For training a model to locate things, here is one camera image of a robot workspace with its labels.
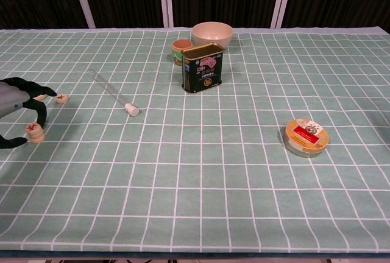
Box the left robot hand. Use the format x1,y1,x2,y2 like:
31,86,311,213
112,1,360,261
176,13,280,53
0,77,59,150

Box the glass test tube white cap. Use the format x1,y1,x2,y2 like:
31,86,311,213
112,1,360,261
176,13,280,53
88,68,140,117

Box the small orange green cup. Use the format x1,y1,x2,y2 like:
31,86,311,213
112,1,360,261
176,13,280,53
171,39,193,64

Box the dark luncheon meat tin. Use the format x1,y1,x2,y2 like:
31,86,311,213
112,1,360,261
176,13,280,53
180,42,225,95

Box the green checkered tablecloth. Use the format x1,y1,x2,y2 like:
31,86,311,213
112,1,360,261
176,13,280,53
0,27,390,254

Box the beige bowl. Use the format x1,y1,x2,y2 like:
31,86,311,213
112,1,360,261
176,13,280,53
191,21,235,50

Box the round tin red label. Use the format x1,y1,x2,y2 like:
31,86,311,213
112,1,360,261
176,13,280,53
283,118,330,158

